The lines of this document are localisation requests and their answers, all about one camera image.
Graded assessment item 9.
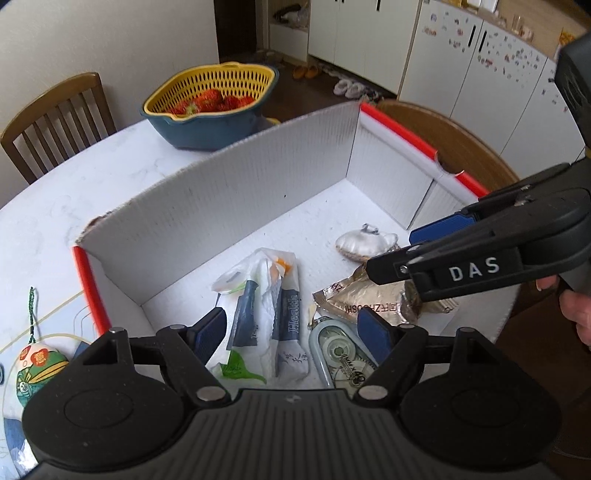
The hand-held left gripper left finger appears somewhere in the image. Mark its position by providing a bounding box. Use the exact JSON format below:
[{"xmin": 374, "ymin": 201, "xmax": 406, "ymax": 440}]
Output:
[{"xmin": 69, "ymin": 307, "xmax": 232, "ymax": 407}]

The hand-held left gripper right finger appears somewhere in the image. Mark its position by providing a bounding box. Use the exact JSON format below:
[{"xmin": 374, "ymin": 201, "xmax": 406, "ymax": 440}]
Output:
[{"xmin": 353, "ymin": 307, "xmax": 509, "ymax": 407}]

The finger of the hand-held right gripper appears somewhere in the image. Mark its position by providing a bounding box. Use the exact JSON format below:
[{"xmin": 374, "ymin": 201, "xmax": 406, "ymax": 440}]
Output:
[
  {"xmin": 367, "ymin": 199, "xmax": 532, "ymax": 303},
  {"xmin": 409, "ymin": 161, "xmax": 588, "ymax": 247}
]

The gold snack packet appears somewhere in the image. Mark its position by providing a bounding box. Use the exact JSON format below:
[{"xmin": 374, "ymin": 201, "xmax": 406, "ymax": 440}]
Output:
[{"xmin": 313, "ymin": 265, "xmax": 460, "ymax": 326}]

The red and white cardboard box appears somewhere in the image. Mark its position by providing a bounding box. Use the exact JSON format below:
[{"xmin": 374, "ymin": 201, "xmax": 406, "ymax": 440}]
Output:
[{"xmin": 71, "ymin": 100, "xmax": 520, "ymax": 393}]

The person's right hand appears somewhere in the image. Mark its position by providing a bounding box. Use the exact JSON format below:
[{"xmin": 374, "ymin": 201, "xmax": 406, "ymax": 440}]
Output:
[{"xmin": 536, "ymin": 277, "xmax": 591, "ymax": 347}]

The white and blue sock pack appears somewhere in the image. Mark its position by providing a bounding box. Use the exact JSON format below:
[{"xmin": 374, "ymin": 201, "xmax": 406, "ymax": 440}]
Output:
[
  {"xmin": 228, "ymin": 279, "xmax": 265, "ymax": 350},
  {"xmin": 269, "ymin": 287, "xmax": 311, "ymax": 380}
]

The correction tape dispenser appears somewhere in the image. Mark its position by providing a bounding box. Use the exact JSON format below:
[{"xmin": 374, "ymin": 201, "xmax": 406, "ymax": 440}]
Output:
[{"xmin": 308, "ymin": 318, "xmax": 376, "ymax": 398}]

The green leaf-shaped tag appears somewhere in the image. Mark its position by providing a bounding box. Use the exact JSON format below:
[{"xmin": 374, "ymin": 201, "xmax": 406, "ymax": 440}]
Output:
[{"xmin": 219, "ymin": 350, "xmax": 267, "ymax": 384}]

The white wrapped bun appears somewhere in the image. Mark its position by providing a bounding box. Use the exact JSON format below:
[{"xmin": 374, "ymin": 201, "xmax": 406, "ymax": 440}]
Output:
[{"xmin": 335, "ymin": 224, "xmax": 399, "ymax": 262}]

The clear plastic bag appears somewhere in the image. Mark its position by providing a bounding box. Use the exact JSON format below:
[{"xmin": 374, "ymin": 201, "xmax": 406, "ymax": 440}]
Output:
[{"xmin": 211, "ymin": 248, "xmax": 298, "ymax": 305}]

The round-backed wooden chair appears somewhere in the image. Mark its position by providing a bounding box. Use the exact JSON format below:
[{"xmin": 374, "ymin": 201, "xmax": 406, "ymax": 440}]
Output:
[{"xmin": 376, "ymin": 99, "xmax": 520, "ymax": 197}]

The white cabinet with stickers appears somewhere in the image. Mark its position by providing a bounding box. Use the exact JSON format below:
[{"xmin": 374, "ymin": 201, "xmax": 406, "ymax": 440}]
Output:
[{"xmin": 399, "ymin": 4, "xmax": 591, "ymax": 163}]

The green embroidered tassel pendant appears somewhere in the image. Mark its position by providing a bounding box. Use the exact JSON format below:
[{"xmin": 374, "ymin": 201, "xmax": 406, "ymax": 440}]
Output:
[{"xmin": 16, "ymin": 286, "xmax": 71, "ymax": 409}]

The white tall cabinet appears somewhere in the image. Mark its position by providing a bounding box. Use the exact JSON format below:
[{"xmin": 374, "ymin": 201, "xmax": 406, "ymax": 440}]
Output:
[{"xmin": 308, "ymin": 0, "xmax": 422, "ymax": 96}]

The pile of strawberries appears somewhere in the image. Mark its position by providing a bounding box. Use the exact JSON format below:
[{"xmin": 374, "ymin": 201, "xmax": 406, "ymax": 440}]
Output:
[{"xmin": 168, "ymin": 89, "xmax": 257, "ymax": 116}]

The yellow colander basket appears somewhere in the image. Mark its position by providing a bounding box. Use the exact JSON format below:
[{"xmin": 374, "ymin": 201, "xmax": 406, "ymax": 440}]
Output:
[{"xmin": 142, "ymin": 62, "xmax": 277, "ymax": 118}]

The white low cabinet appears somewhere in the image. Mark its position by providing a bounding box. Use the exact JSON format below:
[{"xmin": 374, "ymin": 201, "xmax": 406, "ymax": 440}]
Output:
[{"xmin": 269, "ymin": 22, "xmax": 311, "ymax": 64}]

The slatted wooden chair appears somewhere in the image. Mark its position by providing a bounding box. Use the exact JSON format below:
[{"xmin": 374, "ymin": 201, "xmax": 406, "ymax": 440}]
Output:
[{"xmin": 0, "ymin": 71, "xmax": 116, "ymax": 185}]

